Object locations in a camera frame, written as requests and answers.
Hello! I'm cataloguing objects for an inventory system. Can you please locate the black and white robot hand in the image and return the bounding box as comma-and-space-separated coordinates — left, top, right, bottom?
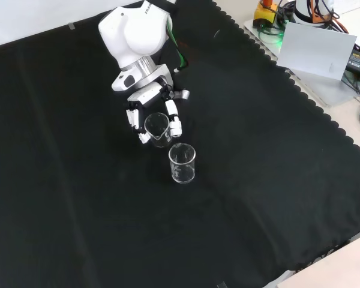
111, 64, 190, 145

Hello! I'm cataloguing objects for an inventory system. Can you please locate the small clear glass beaker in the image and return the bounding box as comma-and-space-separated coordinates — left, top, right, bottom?
143, 112, 172, 148

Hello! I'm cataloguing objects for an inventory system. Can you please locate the yellow stop button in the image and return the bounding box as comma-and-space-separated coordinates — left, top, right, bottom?
253, 0, 279, 28

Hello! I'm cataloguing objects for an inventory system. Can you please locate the grey metal base plate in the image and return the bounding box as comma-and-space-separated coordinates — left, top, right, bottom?
242, 18, 360, 106

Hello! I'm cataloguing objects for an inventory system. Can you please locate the large clear glass beaker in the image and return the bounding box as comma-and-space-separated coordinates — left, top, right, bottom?
168, 143, 197, 185

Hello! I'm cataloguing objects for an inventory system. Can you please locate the black bench cloth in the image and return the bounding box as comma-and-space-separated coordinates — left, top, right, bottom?
0, 0, 360, 288

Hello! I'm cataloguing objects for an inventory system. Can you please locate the pale grey board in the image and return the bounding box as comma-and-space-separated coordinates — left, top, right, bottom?
275, 21, 358, 81

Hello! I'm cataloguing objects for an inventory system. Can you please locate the green cable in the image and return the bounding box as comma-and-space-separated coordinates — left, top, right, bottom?
257, 25, 286, 49

